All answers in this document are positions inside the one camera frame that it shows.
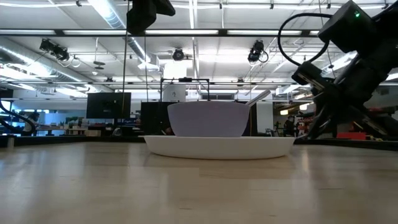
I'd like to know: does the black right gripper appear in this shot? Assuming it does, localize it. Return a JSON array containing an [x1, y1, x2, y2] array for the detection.
[[291, 39, 398, 141]]

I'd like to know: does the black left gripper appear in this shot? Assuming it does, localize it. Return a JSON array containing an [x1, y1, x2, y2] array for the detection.
[[126, 0, 176, 35]]

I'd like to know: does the metal spoon blue handle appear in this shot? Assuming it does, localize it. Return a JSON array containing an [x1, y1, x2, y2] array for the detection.
[[245, 90, 272, 108]]

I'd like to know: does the lavender bowl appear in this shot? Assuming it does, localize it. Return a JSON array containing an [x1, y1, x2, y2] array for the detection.
[[167, 101, 251, 138]]

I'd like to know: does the white round plate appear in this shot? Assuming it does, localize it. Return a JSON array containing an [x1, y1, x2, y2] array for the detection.
[[143, 135, 295, 161]]

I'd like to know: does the red box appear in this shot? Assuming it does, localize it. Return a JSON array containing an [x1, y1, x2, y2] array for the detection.
[[336, 132, 368, 141]]

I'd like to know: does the black overhead beam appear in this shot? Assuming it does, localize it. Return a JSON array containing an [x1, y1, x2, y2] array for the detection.
[[0, 29, 321, 38]]

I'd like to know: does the person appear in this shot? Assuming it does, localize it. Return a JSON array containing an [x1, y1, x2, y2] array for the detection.
[[284, 116, 295, 136], [23, 111, 40, 136]]

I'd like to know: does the white pillar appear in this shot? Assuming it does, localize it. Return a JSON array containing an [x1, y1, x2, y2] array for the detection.
[[163, 84, 187, 103]]

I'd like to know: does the black computer monitor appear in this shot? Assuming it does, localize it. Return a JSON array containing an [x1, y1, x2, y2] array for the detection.
[[86, 92, 132, 119]]

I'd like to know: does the black cabinet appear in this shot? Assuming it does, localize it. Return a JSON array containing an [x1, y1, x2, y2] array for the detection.
[[140, 101, 170, 136]]

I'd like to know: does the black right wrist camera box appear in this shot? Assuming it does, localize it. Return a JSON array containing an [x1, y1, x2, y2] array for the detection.
[[317, 0, 377, 54]]

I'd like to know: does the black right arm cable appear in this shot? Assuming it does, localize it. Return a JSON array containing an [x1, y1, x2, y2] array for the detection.
[[277, 12, 333, 67]]

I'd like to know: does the black aluminium table frame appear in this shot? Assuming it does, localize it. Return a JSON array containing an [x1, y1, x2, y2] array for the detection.
[[0, 134, 398, 152]]

